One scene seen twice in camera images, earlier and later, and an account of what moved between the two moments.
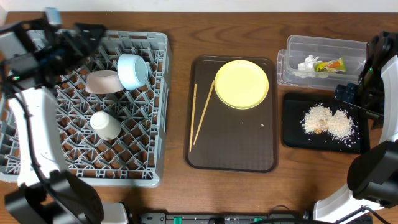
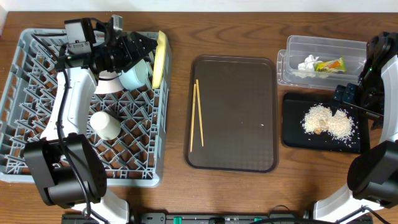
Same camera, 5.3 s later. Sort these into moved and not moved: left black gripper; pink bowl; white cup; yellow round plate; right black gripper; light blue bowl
Moved: left black gripper; yellow round plate
Not moved: pink bowl; right black gripper; light blue bowl; white cup
